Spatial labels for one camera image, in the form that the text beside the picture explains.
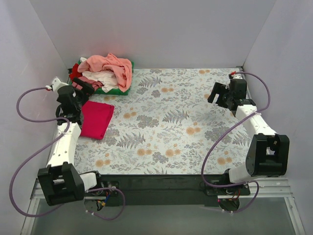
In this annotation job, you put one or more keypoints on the green plastic basket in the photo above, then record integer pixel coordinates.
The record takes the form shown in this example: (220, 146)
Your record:
(100, 91)

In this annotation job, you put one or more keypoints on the aluminium frame rail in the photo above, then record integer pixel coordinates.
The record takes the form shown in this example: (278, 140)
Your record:
(269, 210)

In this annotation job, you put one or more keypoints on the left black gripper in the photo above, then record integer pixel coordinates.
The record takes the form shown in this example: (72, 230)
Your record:
(81, 86)

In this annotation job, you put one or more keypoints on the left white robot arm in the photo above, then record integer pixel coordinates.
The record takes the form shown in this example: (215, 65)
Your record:
(59, 180)

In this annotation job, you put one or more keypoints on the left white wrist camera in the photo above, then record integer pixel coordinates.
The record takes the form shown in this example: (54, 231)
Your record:
(55, 85)

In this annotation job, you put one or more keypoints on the white t shirt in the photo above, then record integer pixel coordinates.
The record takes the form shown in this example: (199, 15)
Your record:
(107, 78)

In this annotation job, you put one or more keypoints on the salmon pink t shirt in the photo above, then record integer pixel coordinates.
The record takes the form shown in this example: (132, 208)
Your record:
(122, 68)

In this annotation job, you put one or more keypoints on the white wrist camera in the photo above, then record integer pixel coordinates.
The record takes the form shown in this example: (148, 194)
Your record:
(236, 79)
(55, 85)

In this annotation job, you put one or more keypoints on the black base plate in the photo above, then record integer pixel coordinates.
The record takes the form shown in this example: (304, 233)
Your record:
(156, 190)

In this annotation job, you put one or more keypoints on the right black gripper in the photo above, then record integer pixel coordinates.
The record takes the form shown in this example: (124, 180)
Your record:
(217, 90)

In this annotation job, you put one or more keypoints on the red t shirt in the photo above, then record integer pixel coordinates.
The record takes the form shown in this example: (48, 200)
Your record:
(74, 72)

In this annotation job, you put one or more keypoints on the magenta t shirt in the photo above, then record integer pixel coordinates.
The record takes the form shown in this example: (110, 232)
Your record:
(97, 117)

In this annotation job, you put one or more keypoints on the floral patterned table mat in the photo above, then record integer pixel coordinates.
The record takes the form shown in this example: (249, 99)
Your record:
(165, 125)

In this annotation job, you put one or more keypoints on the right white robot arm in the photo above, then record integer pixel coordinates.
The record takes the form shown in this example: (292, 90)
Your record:
(268, 151)

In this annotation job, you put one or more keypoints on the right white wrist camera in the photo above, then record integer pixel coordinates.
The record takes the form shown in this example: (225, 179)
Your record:
(236, 79)

